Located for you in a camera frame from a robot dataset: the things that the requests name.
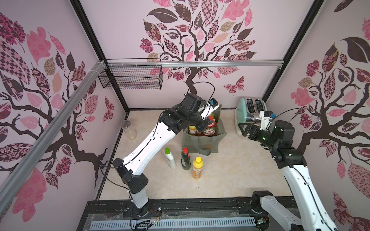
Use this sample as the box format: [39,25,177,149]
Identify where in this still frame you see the orange bottle yellow cap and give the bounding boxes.
[192,157,204,180]
[188,126,198,136]

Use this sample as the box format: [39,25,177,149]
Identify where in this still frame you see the red soap bottle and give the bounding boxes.
[201,116,217,137]

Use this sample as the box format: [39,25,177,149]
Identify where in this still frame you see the green fabric shopping bag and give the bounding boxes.
[182,105,227,156]

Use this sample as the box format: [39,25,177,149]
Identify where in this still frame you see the white bottle green cap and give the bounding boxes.
[164,148,176,169]

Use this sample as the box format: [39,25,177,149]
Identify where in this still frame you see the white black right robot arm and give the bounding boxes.
[238,120,337,231]

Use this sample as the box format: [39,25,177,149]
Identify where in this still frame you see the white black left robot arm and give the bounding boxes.
[112,93,219,216]

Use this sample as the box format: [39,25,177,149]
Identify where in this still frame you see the mint chrome toaster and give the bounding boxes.
[234,97,267,135]

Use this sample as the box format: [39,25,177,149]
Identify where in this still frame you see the dark green bottle red cap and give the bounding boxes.
[181,148,191,170]

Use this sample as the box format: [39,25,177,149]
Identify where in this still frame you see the clear glass cup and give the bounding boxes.
[120,120,137,140]

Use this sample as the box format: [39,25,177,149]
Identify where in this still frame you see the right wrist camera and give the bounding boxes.
[259,111,276,131]

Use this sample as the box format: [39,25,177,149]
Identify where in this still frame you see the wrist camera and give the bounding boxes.
[202,98,219,118]
[259,111,276,131]

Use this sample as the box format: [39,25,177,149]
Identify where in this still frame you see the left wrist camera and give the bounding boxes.
[202,98,219,118]

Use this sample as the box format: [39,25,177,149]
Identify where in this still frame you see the black wire basket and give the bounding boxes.
[99,58,164,90]

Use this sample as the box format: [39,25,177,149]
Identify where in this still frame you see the white slotted cable duct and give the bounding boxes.
[88,217,256,231]

